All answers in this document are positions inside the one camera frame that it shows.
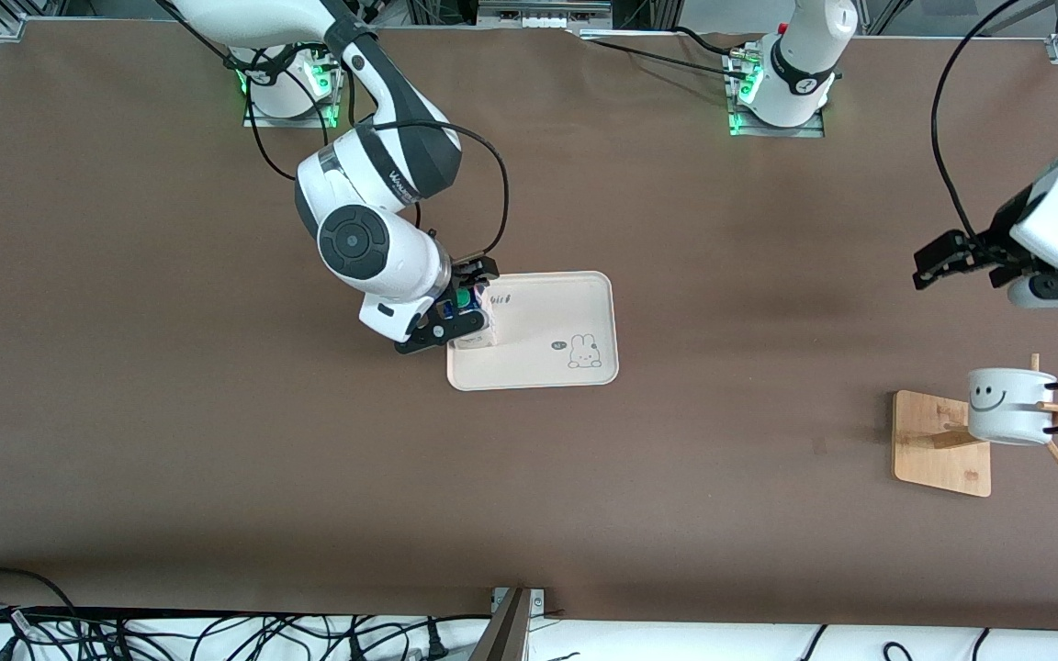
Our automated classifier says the blue white milk carton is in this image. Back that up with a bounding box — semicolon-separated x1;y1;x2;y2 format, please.
445;285;500;352

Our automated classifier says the white mug black handle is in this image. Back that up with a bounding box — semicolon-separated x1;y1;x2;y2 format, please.
966;367;1058;448

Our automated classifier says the cream tray rabbit print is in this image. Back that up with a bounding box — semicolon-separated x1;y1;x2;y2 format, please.
446;271;620;392

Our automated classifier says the wooden mug tree rack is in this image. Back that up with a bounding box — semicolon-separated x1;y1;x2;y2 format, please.
892;353;1058;499

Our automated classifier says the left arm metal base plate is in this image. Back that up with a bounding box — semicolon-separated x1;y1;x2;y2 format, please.
726;46;828;139

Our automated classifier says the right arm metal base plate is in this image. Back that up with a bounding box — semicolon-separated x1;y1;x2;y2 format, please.
242;41;339;129

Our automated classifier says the silver metal frame rail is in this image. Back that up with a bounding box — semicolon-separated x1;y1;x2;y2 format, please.
478;0;613;28

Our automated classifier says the long black table cable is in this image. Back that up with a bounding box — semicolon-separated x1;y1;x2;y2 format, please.
582;35;743;78

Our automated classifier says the silver bracket plate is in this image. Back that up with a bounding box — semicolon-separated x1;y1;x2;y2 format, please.
490;588;546;618

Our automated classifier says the short black table cable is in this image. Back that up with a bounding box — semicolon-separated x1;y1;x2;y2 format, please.
674;26;748;56

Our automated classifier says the grey metal post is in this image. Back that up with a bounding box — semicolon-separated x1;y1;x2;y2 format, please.
469;588;532;661

